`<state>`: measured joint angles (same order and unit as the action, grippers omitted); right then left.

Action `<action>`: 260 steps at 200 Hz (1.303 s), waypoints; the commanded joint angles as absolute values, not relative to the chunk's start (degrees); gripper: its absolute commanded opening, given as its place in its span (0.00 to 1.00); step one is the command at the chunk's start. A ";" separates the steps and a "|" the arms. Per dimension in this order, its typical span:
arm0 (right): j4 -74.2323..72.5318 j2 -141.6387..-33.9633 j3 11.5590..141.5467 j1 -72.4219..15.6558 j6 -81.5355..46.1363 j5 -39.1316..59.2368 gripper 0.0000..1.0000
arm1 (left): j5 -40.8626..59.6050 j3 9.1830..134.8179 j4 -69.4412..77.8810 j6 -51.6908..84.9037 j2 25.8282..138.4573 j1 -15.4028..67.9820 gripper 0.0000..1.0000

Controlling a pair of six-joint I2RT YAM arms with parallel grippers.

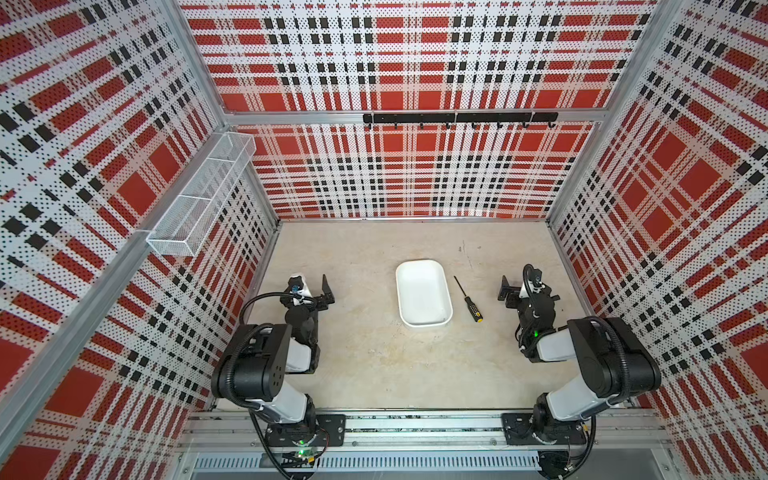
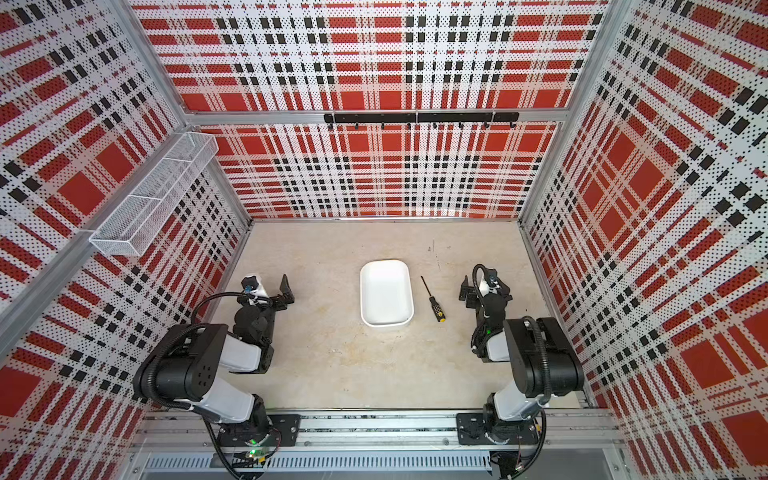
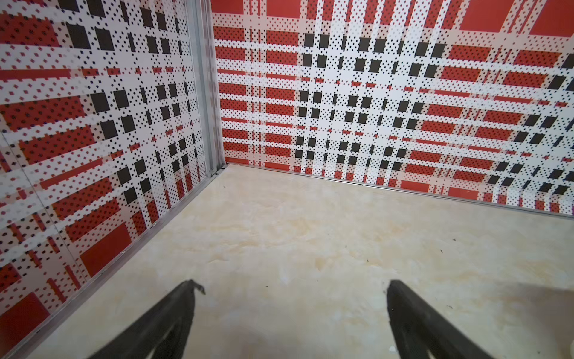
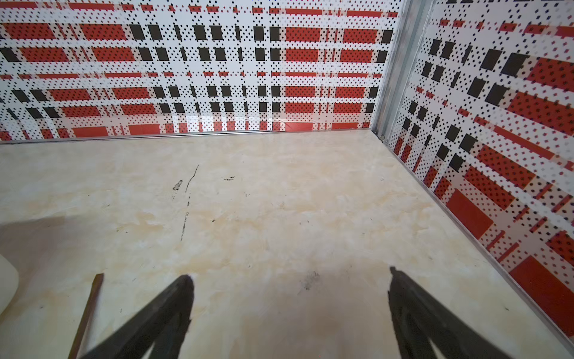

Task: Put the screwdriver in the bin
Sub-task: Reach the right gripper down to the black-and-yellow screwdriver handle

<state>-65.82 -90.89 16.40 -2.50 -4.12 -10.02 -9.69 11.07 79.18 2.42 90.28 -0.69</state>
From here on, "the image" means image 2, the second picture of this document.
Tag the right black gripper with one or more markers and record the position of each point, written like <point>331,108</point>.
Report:
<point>475,297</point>

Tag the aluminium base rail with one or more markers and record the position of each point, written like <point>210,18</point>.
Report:
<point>572,444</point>

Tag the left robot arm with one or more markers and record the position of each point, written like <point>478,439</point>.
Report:
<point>182,371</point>

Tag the white wire mesh basket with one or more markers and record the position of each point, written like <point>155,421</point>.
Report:
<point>134,224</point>

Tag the white plastic bin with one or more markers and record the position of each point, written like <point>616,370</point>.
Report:
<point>386,298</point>

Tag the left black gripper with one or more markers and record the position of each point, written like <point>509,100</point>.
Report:
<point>274,301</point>

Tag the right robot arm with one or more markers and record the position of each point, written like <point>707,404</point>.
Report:
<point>543,363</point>

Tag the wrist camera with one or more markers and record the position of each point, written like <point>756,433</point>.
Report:
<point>491,278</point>
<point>252,286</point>

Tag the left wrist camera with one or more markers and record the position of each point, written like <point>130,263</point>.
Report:
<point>252,286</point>

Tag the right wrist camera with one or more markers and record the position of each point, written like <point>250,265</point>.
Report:
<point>491,278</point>

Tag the black yellow screwdriver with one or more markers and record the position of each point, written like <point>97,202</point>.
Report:
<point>434,304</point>

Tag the black hook rail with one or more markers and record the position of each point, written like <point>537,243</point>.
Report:
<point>357,119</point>

